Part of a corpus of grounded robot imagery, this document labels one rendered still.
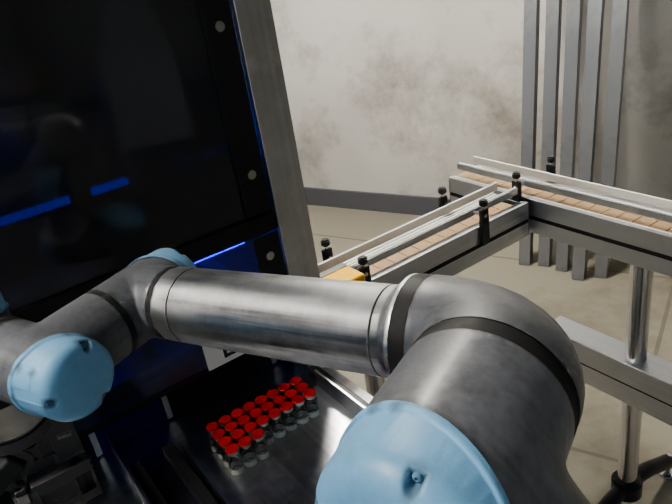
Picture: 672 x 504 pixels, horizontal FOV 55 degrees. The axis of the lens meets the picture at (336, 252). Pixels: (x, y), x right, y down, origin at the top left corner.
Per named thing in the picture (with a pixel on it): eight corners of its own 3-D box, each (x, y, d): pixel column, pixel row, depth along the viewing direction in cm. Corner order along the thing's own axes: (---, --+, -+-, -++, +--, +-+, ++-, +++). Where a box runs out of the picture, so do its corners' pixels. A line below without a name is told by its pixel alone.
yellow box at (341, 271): (317, 308, 123) (311, 276, 120) (347, 294, 127) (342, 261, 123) (340, 323, 117) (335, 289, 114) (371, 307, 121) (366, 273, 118)
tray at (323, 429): (186, 460, 103) (180, 443, 101) (319, 385, 115) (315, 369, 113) (300, 611, 77) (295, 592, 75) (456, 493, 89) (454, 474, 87)
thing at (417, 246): (311, 357, 129) (297, 290, 122) (272, 329, 141) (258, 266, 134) (534, 236, 162) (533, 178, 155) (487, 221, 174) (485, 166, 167)
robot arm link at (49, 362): (133, 301, 59) (56, 283, 65) (29, 373, 51) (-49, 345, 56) (155, 370, 63) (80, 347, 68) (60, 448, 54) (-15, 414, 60)
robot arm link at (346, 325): (610, 243, 45) (138, 225, 72) (574, 327, 37) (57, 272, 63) (615, 378, 50) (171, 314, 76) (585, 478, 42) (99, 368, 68)
